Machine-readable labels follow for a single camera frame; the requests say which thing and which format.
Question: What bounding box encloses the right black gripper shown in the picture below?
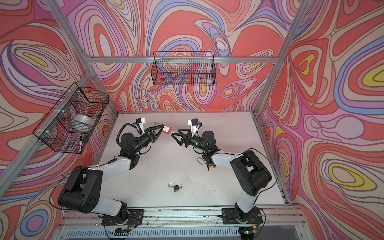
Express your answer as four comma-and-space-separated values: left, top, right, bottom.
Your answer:
171, 128, 208, 152

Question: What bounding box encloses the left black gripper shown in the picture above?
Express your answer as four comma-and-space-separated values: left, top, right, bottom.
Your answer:
130, 126, 163, 156

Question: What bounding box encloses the red padlock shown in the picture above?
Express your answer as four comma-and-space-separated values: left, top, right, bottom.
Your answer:
197, 157, 210, 168
154, 122, 172, 135

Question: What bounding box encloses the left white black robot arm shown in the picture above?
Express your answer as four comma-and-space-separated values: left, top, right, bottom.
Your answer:
58, 124, 165, 224

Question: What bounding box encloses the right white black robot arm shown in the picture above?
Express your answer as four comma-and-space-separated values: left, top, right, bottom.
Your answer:
172, 129, 272, 214

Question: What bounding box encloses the small black padlock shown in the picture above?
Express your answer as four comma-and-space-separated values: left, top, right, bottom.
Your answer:
168, 183, 183, 192

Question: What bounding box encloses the white tape roll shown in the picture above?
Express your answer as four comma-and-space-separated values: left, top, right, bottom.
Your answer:
72, 114, 95, 126

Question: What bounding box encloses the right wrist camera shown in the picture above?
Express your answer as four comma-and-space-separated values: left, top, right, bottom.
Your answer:
188, 119, 201, 133

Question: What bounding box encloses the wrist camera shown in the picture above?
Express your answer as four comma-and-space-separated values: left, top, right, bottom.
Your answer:
188, 119, 201, 133
135, 118, 146, 129

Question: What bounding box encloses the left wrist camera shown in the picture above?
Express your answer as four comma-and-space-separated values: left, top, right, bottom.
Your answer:
135, 118, 146, 129

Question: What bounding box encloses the back black wire basket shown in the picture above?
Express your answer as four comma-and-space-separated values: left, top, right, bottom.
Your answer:
151, 50, 217, 86

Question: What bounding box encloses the black wire basket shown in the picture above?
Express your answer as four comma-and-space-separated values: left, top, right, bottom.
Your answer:
151, 50, 217, 86
33, 83, 110, 154

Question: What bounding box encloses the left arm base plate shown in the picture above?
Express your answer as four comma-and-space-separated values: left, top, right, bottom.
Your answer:
99, 209, 144, 227

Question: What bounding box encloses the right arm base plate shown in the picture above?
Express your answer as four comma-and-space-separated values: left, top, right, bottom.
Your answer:
218, 207, 263, 226

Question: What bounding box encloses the left black wire basket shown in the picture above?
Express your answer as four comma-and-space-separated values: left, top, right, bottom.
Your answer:
33, 83, 110, 154

